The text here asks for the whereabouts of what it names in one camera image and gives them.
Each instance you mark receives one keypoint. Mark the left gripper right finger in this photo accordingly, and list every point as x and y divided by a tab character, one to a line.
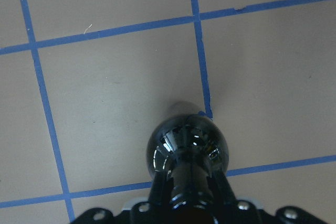
221	189

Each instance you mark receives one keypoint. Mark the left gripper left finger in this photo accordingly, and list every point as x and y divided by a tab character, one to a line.
158	193

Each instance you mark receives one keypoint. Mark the dark wine bottle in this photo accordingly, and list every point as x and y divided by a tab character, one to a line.
188	147

